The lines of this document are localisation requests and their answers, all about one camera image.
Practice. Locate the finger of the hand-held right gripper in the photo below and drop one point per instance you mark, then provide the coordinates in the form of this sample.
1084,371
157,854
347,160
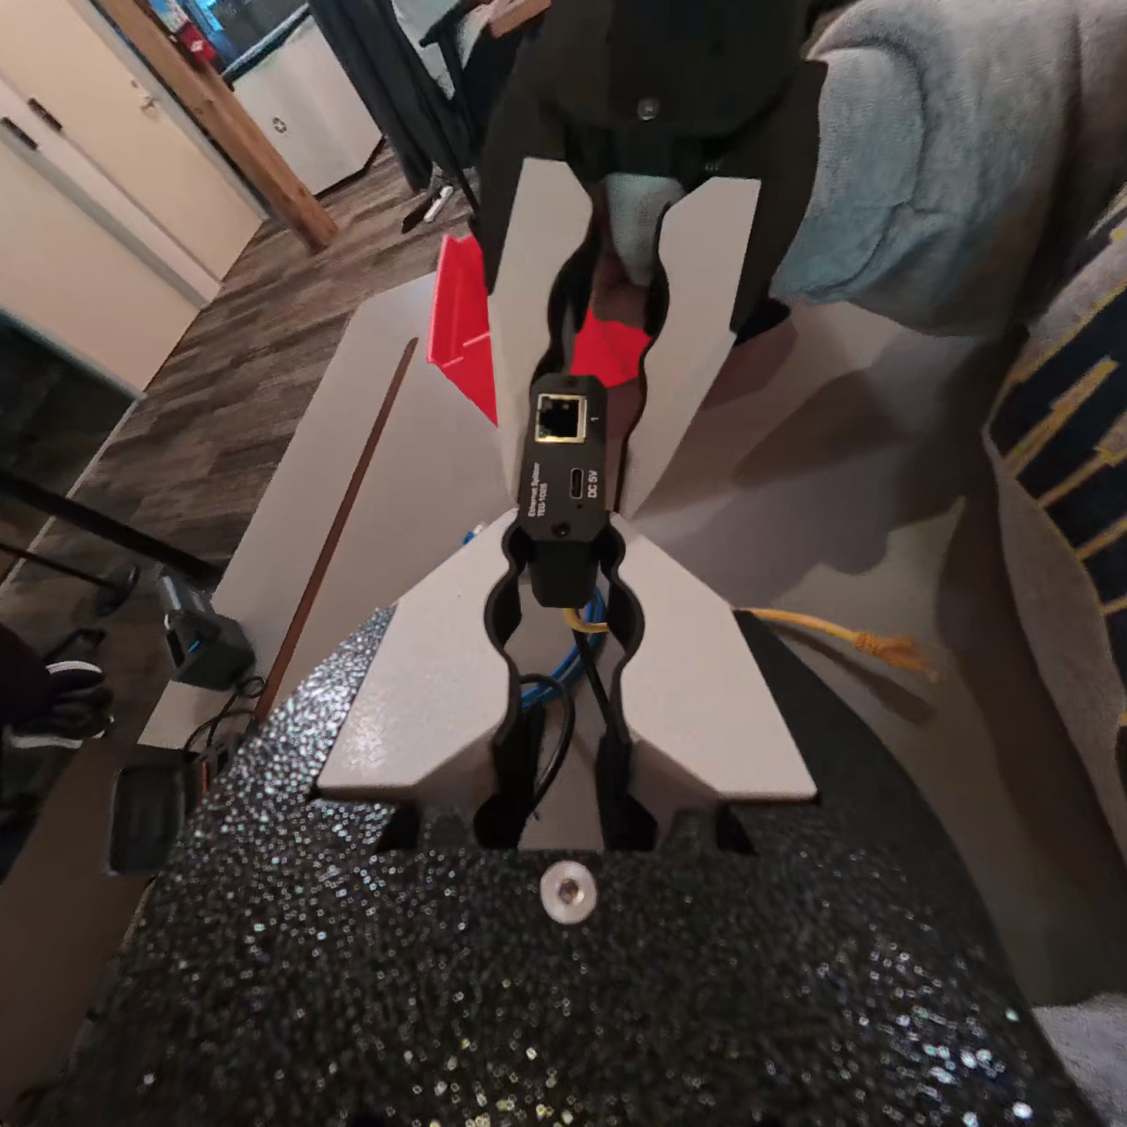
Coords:
704,273
528,255

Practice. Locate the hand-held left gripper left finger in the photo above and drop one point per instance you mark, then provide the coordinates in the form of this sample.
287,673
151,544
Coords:
413,696

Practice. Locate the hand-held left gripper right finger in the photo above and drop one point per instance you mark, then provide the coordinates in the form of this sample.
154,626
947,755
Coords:
712,696

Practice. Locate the black ethernet splitter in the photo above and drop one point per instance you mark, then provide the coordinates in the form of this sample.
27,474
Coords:
563,564

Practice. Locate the person's right forearm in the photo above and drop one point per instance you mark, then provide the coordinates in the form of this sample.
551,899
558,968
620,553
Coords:
951,159

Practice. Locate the red plastic bin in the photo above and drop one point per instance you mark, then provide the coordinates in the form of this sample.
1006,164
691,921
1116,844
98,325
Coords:
457,308

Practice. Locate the black battery charger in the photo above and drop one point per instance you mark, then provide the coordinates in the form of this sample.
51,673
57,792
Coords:
210,647

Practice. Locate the dark hanging jacket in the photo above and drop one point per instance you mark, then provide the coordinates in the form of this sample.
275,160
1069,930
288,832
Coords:
378,88

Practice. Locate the white cabinet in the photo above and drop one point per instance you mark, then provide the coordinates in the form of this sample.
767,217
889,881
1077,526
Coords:
307,115

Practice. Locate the black charging case with screen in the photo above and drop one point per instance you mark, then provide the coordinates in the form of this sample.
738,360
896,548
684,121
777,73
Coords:
149,819

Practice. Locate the wooden pillar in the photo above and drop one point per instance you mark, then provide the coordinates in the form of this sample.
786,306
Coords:
237,132

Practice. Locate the white door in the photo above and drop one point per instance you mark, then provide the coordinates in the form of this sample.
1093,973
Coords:
175,141
52,265

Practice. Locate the black tripod stand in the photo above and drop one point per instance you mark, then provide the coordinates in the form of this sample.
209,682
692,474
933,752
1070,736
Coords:
87,518

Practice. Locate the red fire extinguisher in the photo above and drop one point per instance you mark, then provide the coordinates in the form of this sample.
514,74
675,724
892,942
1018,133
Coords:
194,39

